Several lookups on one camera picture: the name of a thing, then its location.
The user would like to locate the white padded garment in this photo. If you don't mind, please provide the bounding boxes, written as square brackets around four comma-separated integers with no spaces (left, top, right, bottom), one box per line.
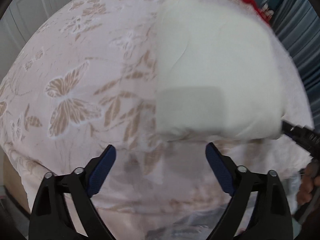
[156,0,285,141]

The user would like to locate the person's right hand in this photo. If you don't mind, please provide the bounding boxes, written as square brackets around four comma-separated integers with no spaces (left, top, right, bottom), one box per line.
[297,160,319,206]

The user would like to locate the grey pleated curtain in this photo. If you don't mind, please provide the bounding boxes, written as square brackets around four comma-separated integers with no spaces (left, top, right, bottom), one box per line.
[272,0,319,126]

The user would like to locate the small items on right nightstand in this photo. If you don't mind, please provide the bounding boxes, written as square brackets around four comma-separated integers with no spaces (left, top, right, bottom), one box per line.
[260,3,274,19]

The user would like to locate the pink butterfly bedspread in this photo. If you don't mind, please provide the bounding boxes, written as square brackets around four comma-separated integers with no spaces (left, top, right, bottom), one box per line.
[1,0,312,239]

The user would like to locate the red knitted garment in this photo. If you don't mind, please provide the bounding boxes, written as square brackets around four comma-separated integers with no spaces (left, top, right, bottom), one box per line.
[242,0,271,25]

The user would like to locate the white wardrobe doors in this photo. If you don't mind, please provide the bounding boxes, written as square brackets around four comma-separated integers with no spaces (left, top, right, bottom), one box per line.
[1,0,72,79]

